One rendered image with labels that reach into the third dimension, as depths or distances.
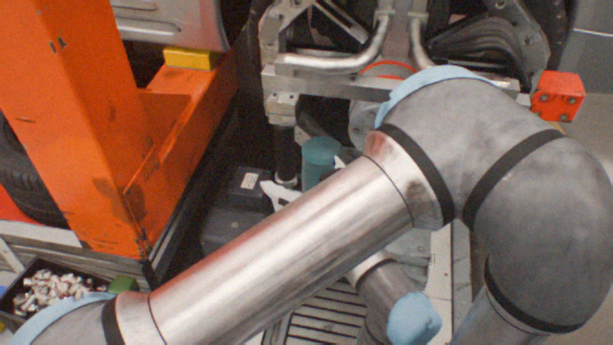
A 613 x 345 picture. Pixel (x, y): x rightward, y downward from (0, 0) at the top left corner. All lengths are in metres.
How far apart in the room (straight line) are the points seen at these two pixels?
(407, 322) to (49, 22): 0.63
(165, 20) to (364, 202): 0.99
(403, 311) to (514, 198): 0.30
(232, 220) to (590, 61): 0.95
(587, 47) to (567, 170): 0.84
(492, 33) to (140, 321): 0.65
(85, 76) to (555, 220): 0.69
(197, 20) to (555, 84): 0.83
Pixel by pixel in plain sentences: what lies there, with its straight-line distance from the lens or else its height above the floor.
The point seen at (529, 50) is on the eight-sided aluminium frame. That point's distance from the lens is 0.96.
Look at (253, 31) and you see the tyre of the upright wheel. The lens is 1.08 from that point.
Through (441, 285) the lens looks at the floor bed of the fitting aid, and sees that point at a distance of 1.62.
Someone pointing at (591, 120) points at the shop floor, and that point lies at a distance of 2.61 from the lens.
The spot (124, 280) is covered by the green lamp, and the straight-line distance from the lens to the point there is 0.95.
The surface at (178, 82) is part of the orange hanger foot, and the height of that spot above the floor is 0.68.
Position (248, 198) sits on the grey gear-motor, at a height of 0.41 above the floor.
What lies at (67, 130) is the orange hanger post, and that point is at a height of 0.90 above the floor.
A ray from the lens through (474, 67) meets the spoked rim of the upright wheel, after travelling 1.11.
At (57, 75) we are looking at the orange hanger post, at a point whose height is 1.01.
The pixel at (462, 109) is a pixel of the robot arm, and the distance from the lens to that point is 0.45.
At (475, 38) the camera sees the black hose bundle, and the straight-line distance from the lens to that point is 0.82.
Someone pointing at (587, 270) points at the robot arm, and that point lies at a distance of 0.43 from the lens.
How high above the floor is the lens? 1.41
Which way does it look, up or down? 46 degrees down
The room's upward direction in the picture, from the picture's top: straight up
